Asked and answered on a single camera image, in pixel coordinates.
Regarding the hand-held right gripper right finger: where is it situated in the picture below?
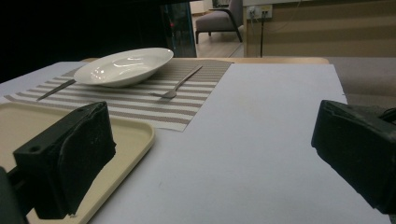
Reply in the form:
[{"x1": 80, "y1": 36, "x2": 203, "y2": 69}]
[{"x1": 311, "y1": 100, "x2": 396, "y2": 215}]

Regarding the white table cover sheet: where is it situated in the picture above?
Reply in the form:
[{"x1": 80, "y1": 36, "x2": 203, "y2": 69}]
[{"x1": 0, "y1": 61, "x2": 390, "y2": 224}]

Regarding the beige plastic tray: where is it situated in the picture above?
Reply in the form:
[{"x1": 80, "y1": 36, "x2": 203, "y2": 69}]
[{"x1": 0, "y1": 102, "x2": 156, "y2": 224}]

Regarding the steel fork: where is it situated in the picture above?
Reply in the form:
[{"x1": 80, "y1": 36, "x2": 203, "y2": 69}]
[{"x1": 148, "y1": 64, "x2": 204, "y2": 100}]

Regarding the white deep plate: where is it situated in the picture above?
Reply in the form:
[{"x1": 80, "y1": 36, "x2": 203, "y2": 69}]
[{"x1": 73, "y1": 47, "x2": 175, "y2": 89}]

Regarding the white wall power outlet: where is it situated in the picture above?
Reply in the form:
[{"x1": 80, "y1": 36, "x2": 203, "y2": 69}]
[{"x1": 246, "y1": 4, "x2": 274, "y2": 20}]

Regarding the striped woven placemat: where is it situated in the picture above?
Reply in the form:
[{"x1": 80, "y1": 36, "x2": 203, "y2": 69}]
[{"x1": 3, "y1": 59, "x2": 234, "y2": 133}]

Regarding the beige panelled counter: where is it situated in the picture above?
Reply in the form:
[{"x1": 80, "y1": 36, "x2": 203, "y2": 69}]
[{"x1": 243, "y1": 0, "x2": 396, "y2": 58}]

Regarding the dark glass display case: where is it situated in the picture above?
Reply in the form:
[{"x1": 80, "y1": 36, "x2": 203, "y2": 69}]
[{"x1": 160, "y1": 1, "x2": 198, "y2": 59}]

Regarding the grey armchair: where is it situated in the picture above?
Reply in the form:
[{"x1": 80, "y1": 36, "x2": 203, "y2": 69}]
[{"x1": 194, "y1": 0, "x2": 244, "y2": 45}]

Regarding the black power cable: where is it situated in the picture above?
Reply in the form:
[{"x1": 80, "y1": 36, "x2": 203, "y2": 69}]
[{"x1": 260, "y1": 15, "x2": 265, "y2": 58}]

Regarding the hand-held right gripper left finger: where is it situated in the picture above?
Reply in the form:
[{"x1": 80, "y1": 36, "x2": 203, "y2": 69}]
[{"x1": 12, "y1": 101, "x2": 117, "y2": 220}]

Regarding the steel table knife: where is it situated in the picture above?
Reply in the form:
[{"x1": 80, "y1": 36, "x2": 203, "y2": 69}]
[{"x1": 36, "y1": 78, "x2": 78, "y2": 102}]

